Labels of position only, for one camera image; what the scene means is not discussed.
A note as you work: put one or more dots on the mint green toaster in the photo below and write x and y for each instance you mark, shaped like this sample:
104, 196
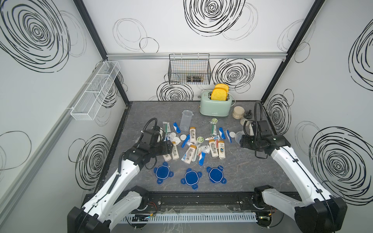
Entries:
209, 107

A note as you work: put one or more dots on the blue toothbrush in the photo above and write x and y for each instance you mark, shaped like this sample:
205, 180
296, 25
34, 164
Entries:
185, 141

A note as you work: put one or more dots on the black-cap glass bottle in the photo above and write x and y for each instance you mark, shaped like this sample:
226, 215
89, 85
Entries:
246, 118

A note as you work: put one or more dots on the back yellow toast slice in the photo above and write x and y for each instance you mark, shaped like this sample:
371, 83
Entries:
222, 86

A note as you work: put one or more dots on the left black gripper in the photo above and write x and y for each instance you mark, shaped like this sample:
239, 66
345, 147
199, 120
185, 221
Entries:
166, 147

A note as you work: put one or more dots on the white plastic toiletry bag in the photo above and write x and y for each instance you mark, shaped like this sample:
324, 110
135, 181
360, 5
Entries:
205, 149

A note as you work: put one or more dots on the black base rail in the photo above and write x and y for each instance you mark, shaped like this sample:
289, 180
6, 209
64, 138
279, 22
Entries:
162, 200

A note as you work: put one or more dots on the blue container lid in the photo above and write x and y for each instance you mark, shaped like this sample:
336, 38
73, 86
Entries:
216, 174
163, 172
191, 178

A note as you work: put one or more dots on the green toothbrush packet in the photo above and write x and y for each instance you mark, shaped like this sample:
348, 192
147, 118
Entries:
167, 127

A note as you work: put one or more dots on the beige round jar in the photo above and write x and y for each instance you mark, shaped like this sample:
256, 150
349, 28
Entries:
238, 112

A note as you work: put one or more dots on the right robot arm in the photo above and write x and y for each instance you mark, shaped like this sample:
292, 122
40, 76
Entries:
317, 211

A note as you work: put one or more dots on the black wire wall basket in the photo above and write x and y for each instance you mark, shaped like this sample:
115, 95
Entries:
189, 68

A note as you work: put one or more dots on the white slotted cable duct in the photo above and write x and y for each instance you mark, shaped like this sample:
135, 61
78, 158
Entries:
190, 218

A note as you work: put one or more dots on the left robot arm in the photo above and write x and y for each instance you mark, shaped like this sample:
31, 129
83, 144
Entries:
113, 201

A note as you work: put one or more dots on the yellow toast slice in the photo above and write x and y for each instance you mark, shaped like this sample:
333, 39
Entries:
222, 86
219, 94

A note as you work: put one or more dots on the blue small toiletry tube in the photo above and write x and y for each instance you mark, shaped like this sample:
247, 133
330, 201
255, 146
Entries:
176, 127

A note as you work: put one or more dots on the white mesh wall shelf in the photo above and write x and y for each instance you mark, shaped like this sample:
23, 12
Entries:
96, 91

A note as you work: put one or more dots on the cream lotion bottle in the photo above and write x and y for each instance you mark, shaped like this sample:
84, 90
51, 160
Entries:
189, 154
213, 148
175, 153
221, 149
167, 157
192, 134

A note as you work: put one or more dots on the front yellow toast slice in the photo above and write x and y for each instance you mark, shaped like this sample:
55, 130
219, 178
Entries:
219, 94

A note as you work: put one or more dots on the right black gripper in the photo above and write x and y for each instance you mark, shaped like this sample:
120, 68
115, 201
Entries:
243, 141

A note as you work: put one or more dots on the blue-lid clear container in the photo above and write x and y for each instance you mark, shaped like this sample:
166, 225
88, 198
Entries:
186, 120
238, 136

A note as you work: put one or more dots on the white round toiletry piece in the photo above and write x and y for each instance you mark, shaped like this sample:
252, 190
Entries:
174, 138

